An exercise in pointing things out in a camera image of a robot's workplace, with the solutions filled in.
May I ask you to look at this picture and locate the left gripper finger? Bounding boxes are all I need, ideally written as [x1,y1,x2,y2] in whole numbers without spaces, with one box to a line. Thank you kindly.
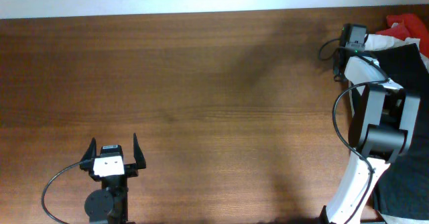
[133,133,146,169]
[80,137,97,164]

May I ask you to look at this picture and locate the black shorts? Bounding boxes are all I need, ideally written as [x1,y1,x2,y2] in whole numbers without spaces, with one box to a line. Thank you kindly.
[372,44,428,221]

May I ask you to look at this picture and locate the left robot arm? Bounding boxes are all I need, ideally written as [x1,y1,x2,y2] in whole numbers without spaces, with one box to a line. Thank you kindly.
[80,135,147,224]

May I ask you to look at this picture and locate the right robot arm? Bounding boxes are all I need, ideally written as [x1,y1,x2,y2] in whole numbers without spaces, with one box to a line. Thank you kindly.
[320,72,420,223]

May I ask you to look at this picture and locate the white cloth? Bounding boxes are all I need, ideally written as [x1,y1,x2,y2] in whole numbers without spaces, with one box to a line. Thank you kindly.
[345,34,428,223]

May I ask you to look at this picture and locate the red cloth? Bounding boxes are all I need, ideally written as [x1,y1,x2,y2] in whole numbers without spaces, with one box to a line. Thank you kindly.
[376,13,428,57]

